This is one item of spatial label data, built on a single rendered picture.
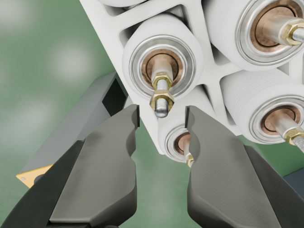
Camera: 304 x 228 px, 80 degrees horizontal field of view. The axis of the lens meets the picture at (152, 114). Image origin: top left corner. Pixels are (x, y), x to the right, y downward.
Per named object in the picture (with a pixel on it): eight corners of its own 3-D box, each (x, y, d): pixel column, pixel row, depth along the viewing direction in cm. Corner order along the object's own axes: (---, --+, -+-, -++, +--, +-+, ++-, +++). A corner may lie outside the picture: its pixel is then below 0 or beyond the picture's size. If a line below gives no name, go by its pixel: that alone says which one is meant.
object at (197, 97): (166, 112, 45) (168, 171, 30) (153, 78, 40) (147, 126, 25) (205, 101, 43) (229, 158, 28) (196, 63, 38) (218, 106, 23)
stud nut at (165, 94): (157, 84, 14) (157, 89, 13) (177, 93, 14) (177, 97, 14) (147, 104, 15) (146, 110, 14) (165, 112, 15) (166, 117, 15)
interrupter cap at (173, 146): (173, 164, 29) (173, 168, 29) (157, 129, 26) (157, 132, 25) (220, 154, 28) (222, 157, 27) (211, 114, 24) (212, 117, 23)
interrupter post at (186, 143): (184, 149, 28) (187, 166, 25) (180, 138, 26) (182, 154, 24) (200, 145, 27) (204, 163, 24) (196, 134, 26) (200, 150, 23)
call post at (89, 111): (130, 93, 51) (95, 196, 24) (107, 101, 52) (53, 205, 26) (117, 69, 47) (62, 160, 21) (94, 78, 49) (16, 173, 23)
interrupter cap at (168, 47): (181, 20, 18) (182, 21, 18) (203, 84, 22) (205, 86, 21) (117, 52, 20) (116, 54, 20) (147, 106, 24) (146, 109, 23)
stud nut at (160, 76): (158, 68, 17) (158, 71, 17) (174, 75, 18) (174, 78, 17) (150, 86, 18) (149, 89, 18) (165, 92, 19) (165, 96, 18)
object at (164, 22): (176, 0, 32) (188, 4, 17) (193, 51, 37) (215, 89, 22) (129, 26, 35) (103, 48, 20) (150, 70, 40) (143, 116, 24)
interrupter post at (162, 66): (167, 54, 20) (168, 64, 17) (175, 73, 21) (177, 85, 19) (148, 64, 21) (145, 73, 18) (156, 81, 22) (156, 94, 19)
